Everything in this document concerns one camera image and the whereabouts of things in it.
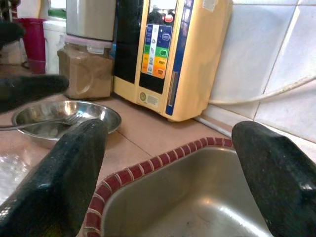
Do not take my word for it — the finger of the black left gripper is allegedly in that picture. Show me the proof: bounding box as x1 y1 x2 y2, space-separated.
0 74 70 113
0 21 27 48

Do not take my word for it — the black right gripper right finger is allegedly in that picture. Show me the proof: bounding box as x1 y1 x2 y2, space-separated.
231 120 316 237

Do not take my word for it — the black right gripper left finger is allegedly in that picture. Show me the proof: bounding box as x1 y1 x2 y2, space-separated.
0 119 110 237

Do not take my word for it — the steel fork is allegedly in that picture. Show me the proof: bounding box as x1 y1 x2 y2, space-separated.
0 112 86 131

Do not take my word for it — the red plastic container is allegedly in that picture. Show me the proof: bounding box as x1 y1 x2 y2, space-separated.
14 17 47 75

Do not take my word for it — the white water filter jug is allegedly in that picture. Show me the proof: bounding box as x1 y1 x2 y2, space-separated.
43 9 68 75

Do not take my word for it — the clear bubble wrap sheet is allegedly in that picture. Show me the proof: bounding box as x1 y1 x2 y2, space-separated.
0 147 33 205

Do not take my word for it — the brown powder food container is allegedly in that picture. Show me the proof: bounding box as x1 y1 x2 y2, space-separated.
57 37 115 100

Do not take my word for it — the stainless steel bowl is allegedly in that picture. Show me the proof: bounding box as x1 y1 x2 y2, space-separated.
11 99 122 150

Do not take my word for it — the stainless steel sink basin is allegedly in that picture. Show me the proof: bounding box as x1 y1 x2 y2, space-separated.
82 137 275 237

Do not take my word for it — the cream water ionizer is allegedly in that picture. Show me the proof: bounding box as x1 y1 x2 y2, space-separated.
113 0 234 122

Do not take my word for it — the white ionizer hose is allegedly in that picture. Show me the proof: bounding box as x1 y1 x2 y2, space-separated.
208 75 316 106

